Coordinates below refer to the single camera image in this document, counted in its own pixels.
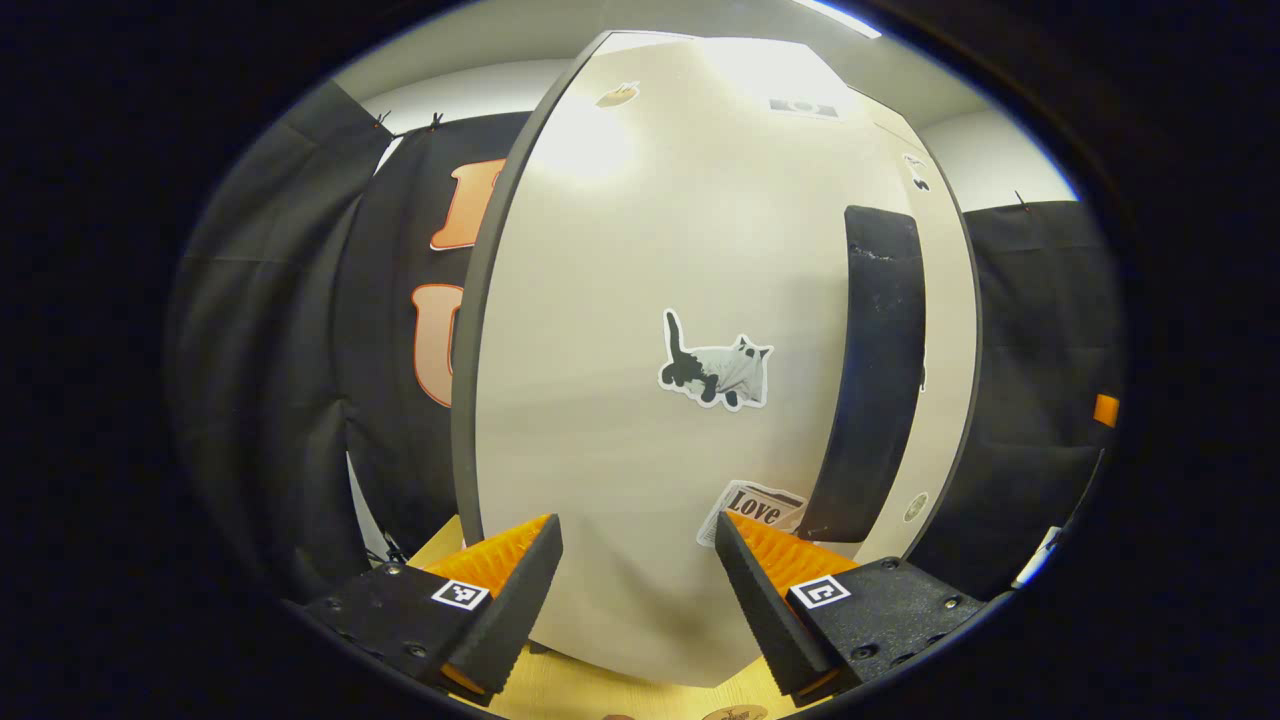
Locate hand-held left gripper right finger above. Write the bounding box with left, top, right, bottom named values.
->
left=714, top=512, right=991, bottom=706

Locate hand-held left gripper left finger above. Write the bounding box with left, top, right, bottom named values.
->
left=300, top=513, right=564, bottom=707

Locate white cabinet door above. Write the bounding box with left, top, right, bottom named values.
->
left=850, top=90, right=984, bottom=563

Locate black backdrop cloth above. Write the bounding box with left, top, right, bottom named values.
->
left=168, top=80, right=1129, bottom=603

